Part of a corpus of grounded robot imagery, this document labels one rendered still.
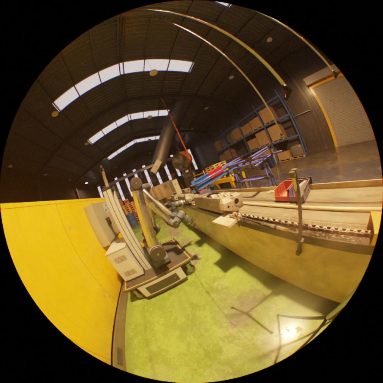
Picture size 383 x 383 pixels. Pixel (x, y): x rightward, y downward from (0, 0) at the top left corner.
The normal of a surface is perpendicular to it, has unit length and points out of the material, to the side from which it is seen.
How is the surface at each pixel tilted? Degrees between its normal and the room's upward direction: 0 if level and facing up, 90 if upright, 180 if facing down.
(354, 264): 90
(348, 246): 90
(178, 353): 0
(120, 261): 90
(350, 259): 90
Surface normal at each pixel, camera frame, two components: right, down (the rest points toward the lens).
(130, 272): 0.42, -0.07
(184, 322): -0.38, -0.92
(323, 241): -0.86, 0.40
